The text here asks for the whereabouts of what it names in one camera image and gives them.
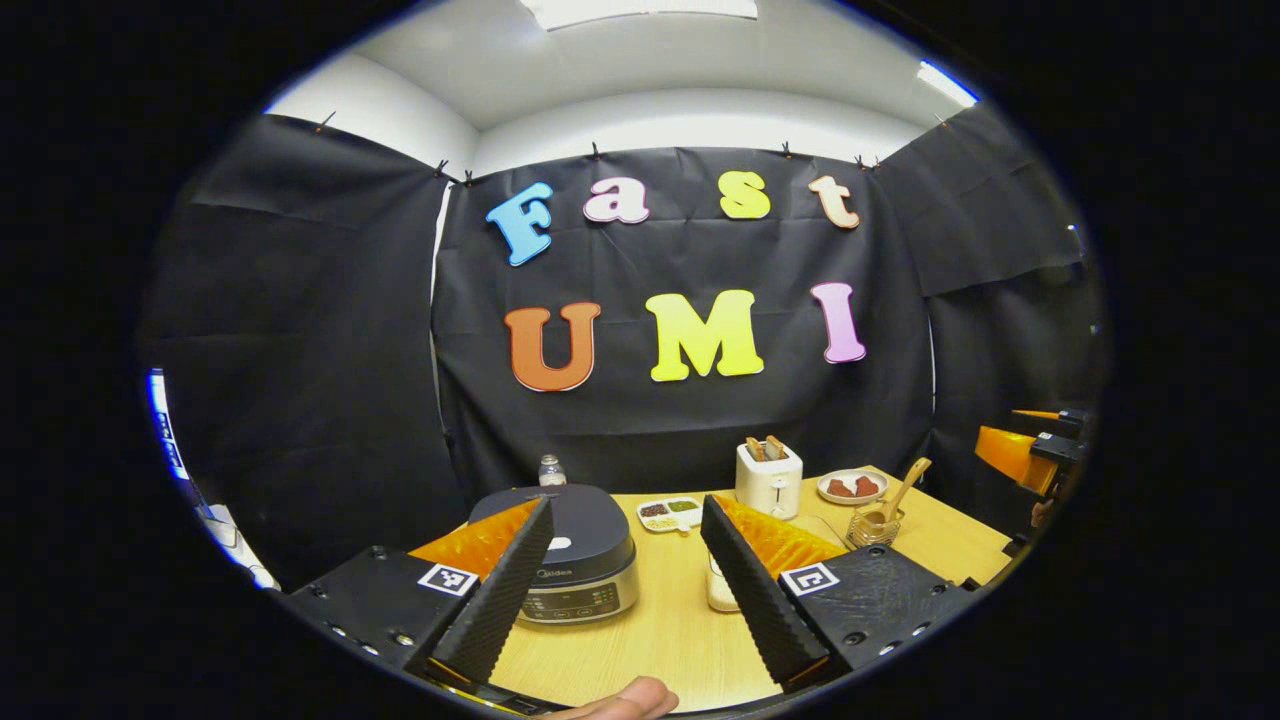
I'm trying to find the white toaster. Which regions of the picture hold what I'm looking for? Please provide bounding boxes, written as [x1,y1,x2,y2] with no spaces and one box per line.
[735,440,804,521]

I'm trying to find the computer monitor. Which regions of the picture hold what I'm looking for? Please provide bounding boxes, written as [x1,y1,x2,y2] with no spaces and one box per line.
[148,368,193,483]

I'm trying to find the white round plate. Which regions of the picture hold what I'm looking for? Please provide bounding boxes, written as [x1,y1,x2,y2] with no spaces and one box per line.
[817,468,890,506]

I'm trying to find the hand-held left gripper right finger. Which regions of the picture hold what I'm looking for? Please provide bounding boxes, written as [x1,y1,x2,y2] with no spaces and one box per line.
[700,493,976,694]

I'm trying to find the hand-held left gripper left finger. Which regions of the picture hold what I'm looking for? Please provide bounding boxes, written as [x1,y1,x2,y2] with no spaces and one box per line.
[285,495,556,686]

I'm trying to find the clear plastic container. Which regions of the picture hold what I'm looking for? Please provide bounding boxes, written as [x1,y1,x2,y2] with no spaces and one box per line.
[705,513,853,614]

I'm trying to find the small ceiling light panel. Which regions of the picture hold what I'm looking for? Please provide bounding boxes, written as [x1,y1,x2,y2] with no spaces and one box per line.
[918,60,979,108]

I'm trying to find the large ceiling light panel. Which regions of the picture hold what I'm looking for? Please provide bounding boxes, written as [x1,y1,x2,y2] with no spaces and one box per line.
[520,0,758,30]

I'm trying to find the metal wire chopstick holder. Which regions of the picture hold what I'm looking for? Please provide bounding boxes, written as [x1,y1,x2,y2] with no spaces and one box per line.
[846,500,907,550]

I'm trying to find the wooden spoon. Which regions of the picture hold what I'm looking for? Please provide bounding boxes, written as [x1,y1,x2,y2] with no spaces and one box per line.
[858,457,933,532]

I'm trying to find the white divided grain dish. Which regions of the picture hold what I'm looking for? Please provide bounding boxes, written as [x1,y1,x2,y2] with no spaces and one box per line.
[637,496,704,534]

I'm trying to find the dark grey rice cooker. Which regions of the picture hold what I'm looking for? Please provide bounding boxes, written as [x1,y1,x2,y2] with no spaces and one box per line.
[468,484,641,627]

